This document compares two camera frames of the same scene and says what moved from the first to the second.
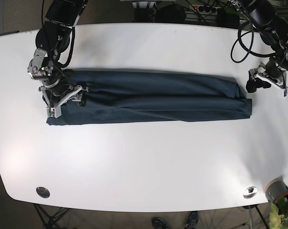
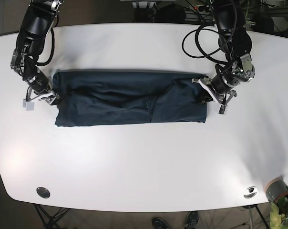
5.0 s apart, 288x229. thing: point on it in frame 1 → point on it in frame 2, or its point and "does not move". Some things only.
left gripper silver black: x=272 y=72 → x=222 y=98
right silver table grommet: x=250 y=192 does not move
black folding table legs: x=48 y=221 does not move
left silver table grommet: x=43 y=192 does not move
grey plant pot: x=276 y=188 does not move
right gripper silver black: x=55 y=97 → x=50 y=97
